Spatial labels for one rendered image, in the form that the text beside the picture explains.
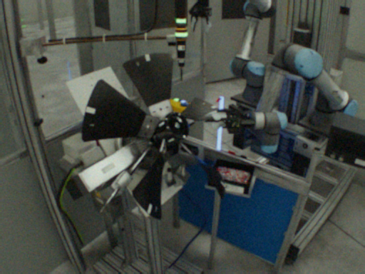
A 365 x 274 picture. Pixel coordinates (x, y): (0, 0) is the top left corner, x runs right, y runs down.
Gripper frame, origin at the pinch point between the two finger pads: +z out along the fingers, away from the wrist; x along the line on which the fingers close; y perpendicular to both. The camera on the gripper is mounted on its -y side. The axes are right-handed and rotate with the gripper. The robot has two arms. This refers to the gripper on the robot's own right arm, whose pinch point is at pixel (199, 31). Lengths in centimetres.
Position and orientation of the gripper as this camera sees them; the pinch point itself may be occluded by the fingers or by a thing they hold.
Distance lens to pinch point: 166.9
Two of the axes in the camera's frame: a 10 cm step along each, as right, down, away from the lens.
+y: 6.0, -4.0, 6.9
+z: 0.1, 8.7, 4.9
